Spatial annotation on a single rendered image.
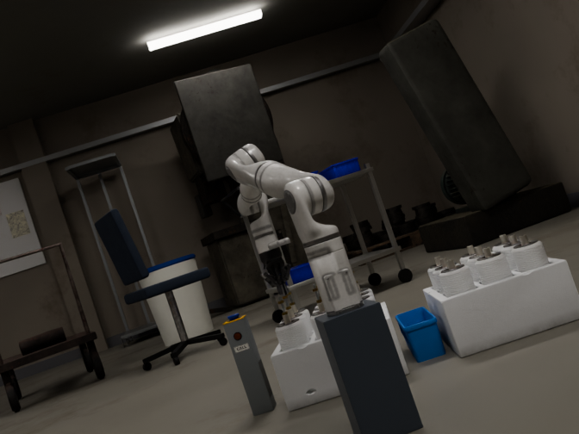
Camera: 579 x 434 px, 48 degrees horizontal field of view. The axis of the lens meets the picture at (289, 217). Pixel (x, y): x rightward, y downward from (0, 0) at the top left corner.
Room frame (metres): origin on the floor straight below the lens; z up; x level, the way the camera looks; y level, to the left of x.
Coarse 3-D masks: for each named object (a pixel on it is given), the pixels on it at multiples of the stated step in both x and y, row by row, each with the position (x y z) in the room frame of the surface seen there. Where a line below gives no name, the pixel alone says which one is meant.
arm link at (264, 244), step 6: (270, 234) 2.19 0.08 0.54; (258, 240) 2.19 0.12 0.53; (264, 240) 2.18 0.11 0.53; (270, 240) 2.19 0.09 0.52; (276, 240) 2.20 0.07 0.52; (282, 240) 2.17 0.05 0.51; (288, 240) 2.19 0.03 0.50; (258, 246) 2.19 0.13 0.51; (264, 246) 2.18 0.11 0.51; (270, 246) 2.14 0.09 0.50; (276, 246) 2.15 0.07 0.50; (258, 252) 2.20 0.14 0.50
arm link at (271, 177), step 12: (264, 168) 1.71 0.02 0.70; (276, 168) 1.68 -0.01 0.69; (288, 168) 1.67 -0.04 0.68; (264, 180) 1.69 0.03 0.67; (276, 180) 1.67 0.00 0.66; (288, 180) 1.65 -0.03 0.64; (324, 180) 1.54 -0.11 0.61; (264, 192) 1.73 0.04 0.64; (276, 192) 1.68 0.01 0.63; (324, 192) 1.53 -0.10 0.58; (324, 204) 1.54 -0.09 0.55
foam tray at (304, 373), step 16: (384, 304) 2.31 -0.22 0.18; (288, 352) 2.03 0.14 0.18; (304, 352) 2.02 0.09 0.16; (320, 352) 2.02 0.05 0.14; (400, 352) 2.00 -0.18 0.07; (288, 368) 2.03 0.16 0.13; (304, 368) 2.02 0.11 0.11; (320, 368) 2.02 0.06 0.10; (288, 384) 2.03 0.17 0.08; (304, 384) 2.03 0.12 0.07; (320, 384) 2.02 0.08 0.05; (336, 384) 2.02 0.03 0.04; (288, 400) 2.03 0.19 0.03; (304, 400) 2.03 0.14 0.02; (320, 400) 2.02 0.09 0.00
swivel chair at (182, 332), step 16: (96, 224) 4.48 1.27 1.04; (112, 224) 4.24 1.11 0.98; (112, 240) 4.37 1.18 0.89; (128, 240) 4.22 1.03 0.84; (112, 256) 4.51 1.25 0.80; (128, 256) 4.25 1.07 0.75; (128, 272) 4.38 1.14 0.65; (144, 272) 4.23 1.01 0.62; (192, 272) 4.24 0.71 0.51; (208, 272) 4.29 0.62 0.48; (144, 288) 4.07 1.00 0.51; (160, 288) 4.10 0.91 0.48; (176, 288) 4.17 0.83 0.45; (128, 304) 4.43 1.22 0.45; (176, 304) 4.36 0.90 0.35; (176, 320) 4.35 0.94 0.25; (208, 336) 4.28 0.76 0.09; (224, 336) 4.26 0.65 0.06; (160, 352) 4.32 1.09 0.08; (176, 352) 4.08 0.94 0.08; (144, 368) 4.29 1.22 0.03
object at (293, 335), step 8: (280, 328) 2.07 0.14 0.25; (288, 328) 2.05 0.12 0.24; (296, 328) 2.06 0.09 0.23; (304, 328) 2.09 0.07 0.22; (280, 336) 2.07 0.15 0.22; (288, 336) 2.06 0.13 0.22; (296, 336) 2.06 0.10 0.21; (304, 336) 2.07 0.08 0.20; (280, 344) 2.09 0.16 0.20; (288, 344) 2.06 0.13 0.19; (296, 344) 2.06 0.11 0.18
